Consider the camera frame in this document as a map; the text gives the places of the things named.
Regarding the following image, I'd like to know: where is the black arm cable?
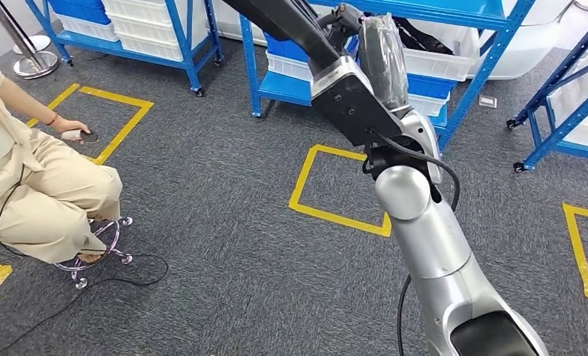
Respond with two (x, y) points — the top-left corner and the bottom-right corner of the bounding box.
(362, 126), (462, 356)

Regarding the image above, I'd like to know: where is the long black plastic part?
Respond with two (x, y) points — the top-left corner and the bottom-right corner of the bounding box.
(222, 0), (341, 77)

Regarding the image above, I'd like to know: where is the person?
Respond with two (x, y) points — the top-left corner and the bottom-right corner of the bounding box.
(0, 53), (124, 265)

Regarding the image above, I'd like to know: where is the blue metal shelf rack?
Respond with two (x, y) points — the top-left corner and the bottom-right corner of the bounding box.
(506, 10), (588, 174)
(25, 0), (225, 98)
(238, 0), (538, 152)

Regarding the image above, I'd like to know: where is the white car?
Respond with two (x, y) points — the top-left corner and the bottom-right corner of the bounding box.
(463, 0), (577, 81)

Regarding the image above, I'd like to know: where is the person's hand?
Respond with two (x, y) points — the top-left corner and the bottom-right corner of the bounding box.
(50, 117), (92, 145)

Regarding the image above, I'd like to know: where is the silver stanchion with base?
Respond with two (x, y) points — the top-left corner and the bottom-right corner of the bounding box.
(0, 0), (62, 81)

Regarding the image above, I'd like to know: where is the chrome stool base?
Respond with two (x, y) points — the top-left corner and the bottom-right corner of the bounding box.
(53, 216), (135, 291)

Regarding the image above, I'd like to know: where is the white and black controller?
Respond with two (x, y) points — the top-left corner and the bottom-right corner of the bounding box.
(60, 128), (99, 145)

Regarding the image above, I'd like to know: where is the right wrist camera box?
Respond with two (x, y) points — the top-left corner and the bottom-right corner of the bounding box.
(309, 55), (405, 148)

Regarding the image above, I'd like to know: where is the black floor cable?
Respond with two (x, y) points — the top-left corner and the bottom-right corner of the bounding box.
(0, 164), (171, 356)

